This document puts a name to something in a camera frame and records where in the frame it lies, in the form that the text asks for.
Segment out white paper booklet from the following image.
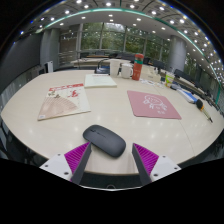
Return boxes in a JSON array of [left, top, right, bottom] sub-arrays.
[[83, 73, 118, 89]]

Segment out white cardboard box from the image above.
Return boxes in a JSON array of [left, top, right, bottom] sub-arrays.
[[141, 64, 163, 83]]

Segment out green printed paper cup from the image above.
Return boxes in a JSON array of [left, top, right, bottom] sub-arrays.
[[165, 71, 176, 88]]

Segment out ceiling lights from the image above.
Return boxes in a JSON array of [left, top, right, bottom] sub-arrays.
[[18, 0, 224, 84]]

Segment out red drink bottle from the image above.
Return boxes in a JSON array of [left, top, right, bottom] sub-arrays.
[[131, 53, 145, 81]]

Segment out white paper cup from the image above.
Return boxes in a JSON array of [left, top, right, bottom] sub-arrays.
[[109, 59, 121, 78]]

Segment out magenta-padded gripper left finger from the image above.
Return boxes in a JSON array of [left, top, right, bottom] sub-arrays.
[[39, 141, 93, 185]]

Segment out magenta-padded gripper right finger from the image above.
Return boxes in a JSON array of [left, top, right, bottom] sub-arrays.
[[131, 143, 182, 186]]

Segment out black desk microphone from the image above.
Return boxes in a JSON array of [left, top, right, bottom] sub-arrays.
[[94, 58, 111, 75]]

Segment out black computer mouse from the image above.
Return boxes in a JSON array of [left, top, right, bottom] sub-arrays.
[[82, 124, 127, 158]]

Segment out magazine with fan print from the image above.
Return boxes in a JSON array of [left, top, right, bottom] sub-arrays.
[[37, 82, 92, 121]]

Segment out blue and white book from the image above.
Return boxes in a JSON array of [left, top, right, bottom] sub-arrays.
[[176, 88, 198, 104]]

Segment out pink mouse pad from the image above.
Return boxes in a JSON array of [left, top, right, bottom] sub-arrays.
[[126, 89, 183, 120]]

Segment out dark office chairs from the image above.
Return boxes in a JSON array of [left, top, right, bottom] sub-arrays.
[[78, 49, 214, 98]]

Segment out colourful printed leaflet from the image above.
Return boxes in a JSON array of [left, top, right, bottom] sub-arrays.
[[139, 78, 164, 88]]

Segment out white mug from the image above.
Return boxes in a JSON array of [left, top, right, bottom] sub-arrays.
[[120, 62, 134, 80]]

